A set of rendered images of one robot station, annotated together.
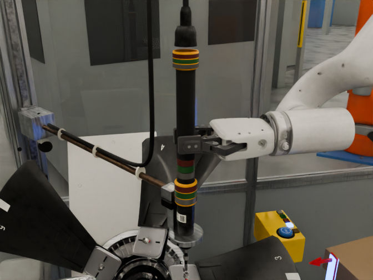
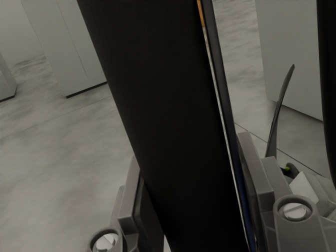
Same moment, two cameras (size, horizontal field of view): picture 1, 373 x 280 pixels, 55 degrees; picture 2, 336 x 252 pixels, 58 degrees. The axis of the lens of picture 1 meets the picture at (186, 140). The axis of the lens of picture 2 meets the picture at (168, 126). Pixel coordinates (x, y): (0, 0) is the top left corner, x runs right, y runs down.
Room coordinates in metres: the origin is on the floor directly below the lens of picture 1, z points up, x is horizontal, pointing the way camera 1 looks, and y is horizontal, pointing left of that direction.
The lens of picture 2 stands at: (0.63, -0.09, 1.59)
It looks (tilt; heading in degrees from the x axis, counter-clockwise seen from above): 27 degrees down; 111
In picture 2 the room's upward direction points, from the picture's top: 17 degrees counter-clockwise
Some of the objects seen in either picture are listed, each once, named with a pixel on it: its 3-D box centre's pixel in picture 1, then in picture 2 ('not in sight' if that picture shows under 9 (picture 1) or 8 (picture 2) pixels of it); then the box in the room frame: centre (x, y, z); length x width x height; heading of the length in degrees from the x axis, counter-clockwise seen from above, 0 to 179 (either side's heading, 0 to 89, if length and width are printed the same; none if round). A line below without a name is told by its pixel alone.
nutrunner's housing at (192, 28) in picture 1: (185, 142); not in sight; (0.60, 0.00, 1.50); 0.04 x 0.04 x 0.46
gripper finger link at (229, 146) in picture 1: (230, 144); not in sight; (0.58, -0.08, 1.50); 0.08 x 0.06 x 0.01; 161
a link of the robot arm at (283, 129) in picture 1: (275, 134); not in sight; (0.64, -0.17, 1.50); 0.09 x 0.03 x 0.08; 12
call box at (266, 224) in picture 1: (277, 238); not in sight; (0.96, -0.29, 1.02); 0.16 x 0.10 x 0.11; 11
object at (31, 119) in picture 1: (36, 123); not in sight; (1.03, 0.45, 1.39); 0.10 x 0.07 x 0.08; 46
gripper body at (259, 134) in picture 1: (243, 135); not in sight; (0.63, -0.11, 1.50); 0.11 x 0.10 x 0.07; 102
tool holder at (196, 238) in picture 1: (182, 214); not in sight; (0.61, 0.01, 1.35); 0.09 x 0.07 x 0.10; 46
